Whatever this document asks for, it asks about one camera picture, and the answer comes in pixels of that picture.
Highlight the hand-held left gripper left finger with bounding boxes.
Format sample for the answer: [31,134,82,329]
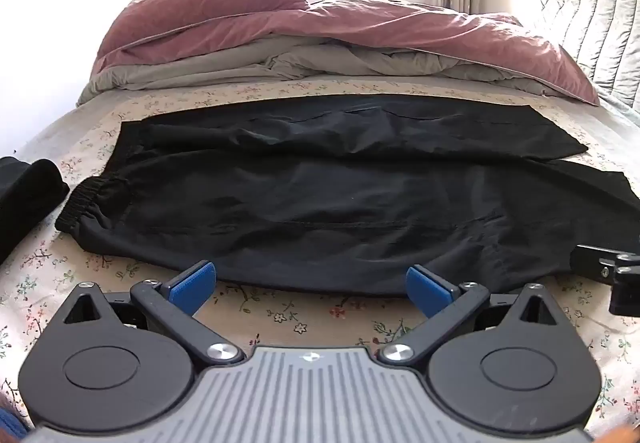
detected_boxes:
[62,260,246,366]

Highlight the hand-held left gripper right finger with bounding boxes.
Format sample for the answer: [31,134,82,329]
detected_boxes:
[377,264,571,366]

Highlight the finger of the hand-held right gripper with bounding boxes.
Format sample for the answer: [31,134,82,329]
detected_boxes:
[570,244,640,318]

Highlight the black pants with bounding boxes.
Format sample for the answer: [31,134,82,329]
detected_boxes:
[55,93,640,299]

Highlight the floral bed sheet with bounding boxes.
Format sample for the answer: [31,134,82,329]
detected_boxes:
[0,78,640,440]

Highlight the folded black cloth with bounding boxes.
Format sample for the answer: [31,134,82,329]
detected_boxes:
[0,155,71,265]

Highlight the quilted grey headboard cushion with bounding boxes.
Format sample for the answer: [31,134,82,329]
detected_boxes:
[532,0,640,114]

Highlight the pink and grey duvet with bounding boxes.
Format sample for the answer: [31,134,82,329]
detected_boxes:
[77,0,601,106]

